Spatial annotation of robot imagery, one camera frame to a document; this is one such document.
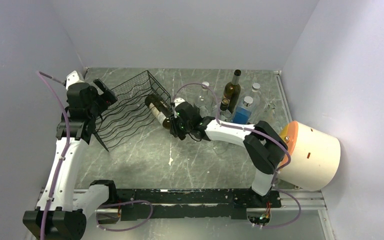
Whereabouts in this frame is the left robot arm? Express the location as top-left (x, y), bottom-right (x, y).
top-left (22, 79), bottom-right (119, 240)

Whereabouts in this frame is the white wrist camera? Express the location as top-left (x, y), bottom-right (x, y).
top-left (173, 97), bottom-right (186, 107)
top-left (65, 70), bottom-right (85, 91)

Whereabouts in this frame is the dark green labelled wine bottle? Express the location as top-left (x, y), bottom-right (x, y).
top-left (144, 94), bottom-right (172, 130)

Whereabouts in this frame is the square black-capped liquor bottle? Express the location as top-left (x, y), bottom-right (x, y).
top-left (218, 98), bottom-right (232, 122)

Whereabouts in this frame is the tall dark wine bottle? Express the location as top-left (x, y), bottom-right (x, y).
top-left (221, 69), bottom-right (242, 114)

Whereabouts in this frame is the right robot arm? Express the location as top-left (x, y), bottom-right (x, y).
top-left (169, 101), bottom-right (289, 207)

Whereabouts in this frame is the clear bottle red label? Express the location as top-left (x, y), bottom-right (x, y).
top-left (262, 102), bottom-right (278, 126)

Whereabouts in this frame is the clear wine bottle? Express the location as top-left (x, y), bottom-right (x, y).
top-left (212, 141), bottom-right (236, 155)

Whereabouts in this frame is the cream drum orange lid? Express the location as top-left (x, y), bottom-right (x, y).
top-left (277, 120), bottom-right (341, 191)

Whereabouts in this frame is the black wire wine rack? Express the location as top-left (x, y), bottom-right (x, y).
top-left (96, 70), bottom-right (171, 152)

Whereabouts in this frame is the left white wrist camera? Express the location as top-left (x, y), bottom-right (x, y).
top-left (65, 70), bottom-right (85, 91)

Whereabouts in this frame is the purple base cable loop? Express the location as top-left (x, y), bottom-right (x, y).
top-left (95, 200), bottom-right (154, 233)

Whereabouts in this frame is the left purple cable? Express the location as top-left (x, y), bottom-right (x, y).
top-left (36, 70), bottom-right (71, 240)

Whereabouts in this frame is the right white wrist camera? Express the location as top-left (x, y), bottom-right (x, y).
top-left (173, 97), bottom-right (186, 107)

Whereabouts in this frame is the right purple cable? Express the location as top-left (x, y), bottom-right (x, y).
top-left (172, 82), bottom-right (293, 186)

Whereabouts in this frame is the blue liquid glass bottle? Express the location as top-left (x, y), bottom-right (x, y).
top-left (231, 95), bottom-right (254, 125)

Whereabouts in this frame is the clear round silver-capped bottle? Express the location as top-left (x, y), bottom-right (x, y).
top-left (193, 81), bottom-right (214, 118)

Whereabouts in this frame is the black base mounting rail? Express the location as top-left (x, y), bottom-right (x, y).
top-left (117, 188), bottom-right (282, 221)

